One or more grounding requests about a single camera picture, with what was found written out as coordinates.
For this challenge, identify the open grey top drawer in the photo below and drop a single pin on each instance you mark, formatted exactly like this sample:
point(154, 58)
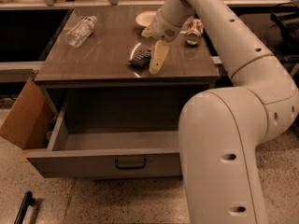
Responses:
point(97, 126)

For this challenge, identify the grey drawer cabinet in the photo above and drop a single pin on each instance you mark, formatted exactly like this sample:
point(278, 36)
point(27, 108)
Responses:
point(102, 61)

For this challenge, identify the brown cardboard box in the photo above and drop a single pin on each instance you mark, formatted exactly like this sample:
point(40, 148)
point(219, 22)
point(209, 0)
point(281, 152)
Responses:
point(28, 121)

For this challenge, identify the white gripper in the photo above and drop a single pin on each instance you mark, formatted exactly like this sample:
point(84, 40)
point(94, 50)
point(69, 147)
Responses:
point(163, 27)

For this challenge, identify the clear plastic water bottle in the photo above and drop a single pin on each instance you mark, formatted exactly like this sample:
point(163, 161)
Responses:
point(77, 35)

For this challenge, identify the crushed aluminium can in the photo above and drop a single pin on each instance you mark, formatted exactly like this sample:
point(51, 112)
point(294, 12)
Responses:
point(194, 33)

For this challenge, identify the black drawer handle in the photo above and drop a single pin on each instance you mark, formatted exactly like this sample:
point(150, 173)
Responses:
point(130, 165)

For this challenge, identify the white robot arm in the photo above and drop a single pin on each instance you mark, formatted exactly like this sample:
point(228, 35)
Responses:
point(219, 129)

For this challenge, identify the blue rxbar blueberry bar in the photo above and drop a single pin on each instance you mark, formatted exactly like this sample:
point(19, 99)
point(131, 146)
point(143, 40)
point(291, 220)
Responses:
point(141, 60)

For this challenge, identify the white paper bowl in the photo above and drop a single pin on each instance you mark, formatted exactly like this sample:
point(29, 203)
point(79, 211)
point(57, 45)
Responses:
point(145, 18)

